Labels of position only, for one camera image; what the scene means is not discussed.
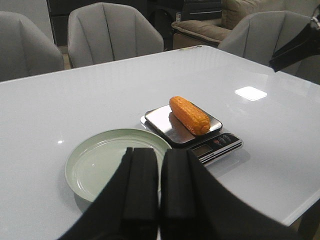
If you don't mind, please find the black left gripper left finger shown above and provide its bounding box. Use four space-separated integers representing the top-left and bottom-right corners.
60 147 159 240

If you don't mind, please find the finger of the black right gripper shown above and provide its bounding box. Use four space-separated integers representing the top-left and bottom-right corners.
269 16 320 72

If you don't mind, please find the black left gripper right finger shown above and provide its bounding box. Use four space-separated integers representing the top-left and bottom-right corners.
160 149 317 240

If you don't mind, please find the orange corn cob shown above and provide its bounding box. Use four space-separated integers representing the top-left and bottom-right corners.
169 96 211 136

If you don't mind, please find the grey chair far right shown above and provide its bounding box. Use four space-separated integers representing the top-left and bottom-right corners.
218 11 320 84

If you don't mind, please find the grey chair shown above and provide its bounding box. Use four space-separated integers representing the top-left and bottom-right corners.
0 11 65 82
218 11 320 84
67 2 164 68

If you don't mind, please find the light green plate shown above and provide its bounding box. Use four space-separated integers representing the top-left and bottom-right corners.
64 128 171 202

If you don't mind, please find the digital kitchen scale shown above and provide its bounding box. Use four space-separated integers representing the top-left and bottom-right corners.
140 104 243 166

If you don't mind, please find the beige cushion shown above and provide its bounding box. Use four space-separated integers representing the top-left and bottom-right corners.
171 0 320 50

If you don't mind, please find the dark cabinet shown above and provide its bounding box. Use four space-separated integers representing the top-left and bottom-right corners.
147 0 222 51

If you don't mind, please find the grey chair left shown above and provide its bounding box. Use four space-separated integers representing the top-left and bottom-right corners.
0 11 65 82

